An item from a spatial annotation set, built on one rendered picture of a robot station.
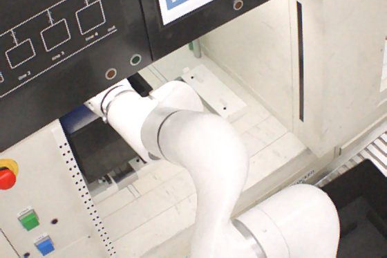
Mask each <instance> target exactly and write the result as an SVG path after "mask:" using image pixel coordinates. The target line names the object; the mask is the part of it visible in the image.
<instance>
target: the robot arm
mask: <svg viewBox="0 0 387 258"><path fill-rule="evenodd" d="M84 104H85V105H86V106H87V107H88V108H89V109H90V110H91V111H92V112H94V113H96V114H97V115H99V116H101V117H103V120H104V123H107V122H108V123H109V124H110V125H111V126H112V127H113V128H114V129H115V130H116V131H117V132H118V133H119V134H120V135H121V137H122V138H123V139H124V140H125V141H126V142H127V143H128V144H129V145H130V146H131V147H132V148H133V149H134V150H135V151H136V152H137V153H138V154H139V155H140V156H141V157H142V158H143V159H144V160H145V161H146V162H148V163H157V162H160V161H161V160H165V161H167V162H170V163H172V164H174V165H177V166H180V167H183V168H185V169H187V170H188V172H189V173H190V175H191V177H192V179H193V182H194V185H195V188H196V194H197V208H196V217H195V221H194V227H193V234H192V238H191V248H190V258H336V253H337V248H338V244H339V233H340V229H339V218H338V214H337V211H336V209H335V208H336V207H335V206H334V204H333V202H332V200H330V198H329V196H328V194H327V193H324V192H323V191H322V190H320V189H319V188H317V187H315V186H312V185H308V184H306V185H304V184H298V185H292V186H289V187H287V188H285V189H284V190H282V191H280V192H278V193H276V194H275V195H273V196H271V197H269V198H268V199H266V200H264V201H263V202H261V203H259V204H258V205H256V206H254V207H253V208H252V209H250V210H248V211H246V212H245V213H244V214H242V215H240V216H239V217H237V218H235V219H234V220H232V221H231V220H230V216H231V213H232V210H233V209H234V207H235V206H236V204H237V201H238V199H239V197H240V194H241V192H242V191H243V188H244V186H245V182H246V180H247V175H248V174H249V154H248V152H247V148H246V146H245V143H244V142H243V139H242V138H241V136H240V134H239V133H238V132H237V130H236V129H235V128H234V127H233V126H232V125H231V124H230V123H229V121H228V120H226V119H225V118H224V117H221V116H219V115H216V114H214V113H207V112H204V108H203V105H202V103H201V100H200V98H199V96H198V94H197V93H196V92H195V91H194V89H193V88H192V87H190V86H189V85H188V84H186V82H181V81H175V80H174V81H170V82H169V83H166V84H165V85H163V86H161V87H160V88H158V89H157V90H155V91H154V92H153V93H152V94H150V95H149V96H147V97H145V98H142V97H141V96H140V95H139V94H138V93H137V92H136V91H134V90H133V89H132V87H131V85H130V84H129V82H128V81H127V79H125V80H122V81H121V82H119V83H117V84H115V85H114V86H112V87H110V88H108V89H107V90H105V91H103V92H102V93H101V94H99V95H97V96H96V97H94V98H92V99H90V100H89V101H88V102H85V103H84Z"/></svg>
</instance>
